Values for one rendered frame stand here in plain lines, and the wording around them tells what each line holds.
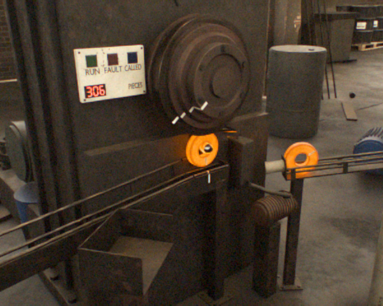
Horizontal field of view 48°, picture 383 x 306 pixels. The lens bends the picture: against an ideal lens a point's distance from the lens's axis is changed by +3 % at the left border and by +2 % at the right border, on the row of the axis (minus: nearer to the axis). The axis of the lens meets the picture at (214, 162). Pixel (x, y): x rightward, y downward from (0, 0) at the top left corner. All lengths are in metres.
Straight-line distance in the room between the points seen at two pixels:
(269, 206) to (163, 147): 0.57
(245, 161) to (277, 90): 2.55
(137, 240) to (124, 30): 0.76
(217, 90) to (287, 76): 2.80
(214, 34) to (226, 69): 0.14
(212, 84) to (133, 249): 0.66
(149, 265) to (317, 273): 1.26
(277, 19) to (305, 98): 1.94
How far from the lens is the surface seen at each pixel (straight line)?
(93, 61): 1.60
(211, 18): 1.70
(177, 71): 1.60
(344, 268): 2.58
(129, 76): 1.67
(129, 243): 1.56
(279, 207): 2.02
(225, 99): 1.70
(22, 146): 2.73
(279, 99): 4.48
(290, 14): 5.94
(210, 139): 1.83
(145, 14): 1.71
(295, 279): 2.41
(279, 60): 4.42
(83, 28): 1.60
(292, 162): 2.03
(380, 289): 2.23
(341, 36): 9.67
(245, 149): 1.95
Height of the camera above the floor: 1.44
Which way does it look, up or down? 22 degrees down
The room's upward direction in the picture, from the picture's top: 1 degrees clockwise
